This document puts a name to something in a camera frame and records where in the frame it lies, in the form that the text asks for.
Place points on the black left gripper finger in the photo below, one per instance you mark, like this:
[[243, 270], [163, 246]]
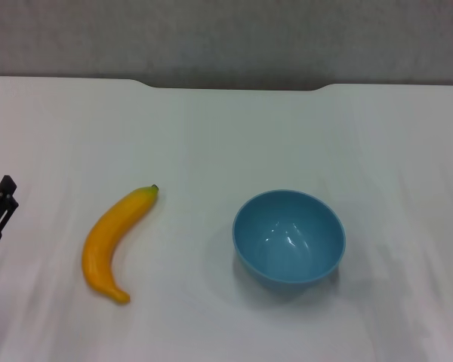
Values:
[[0, 211]]

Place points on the yellow plastic banana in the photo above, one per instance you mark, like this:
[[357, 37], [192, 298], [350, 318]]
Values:
[[109, 230]]

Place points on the blue plastic bowl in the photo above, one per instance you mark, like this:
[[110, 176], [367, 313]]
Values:
[[287, 241]]

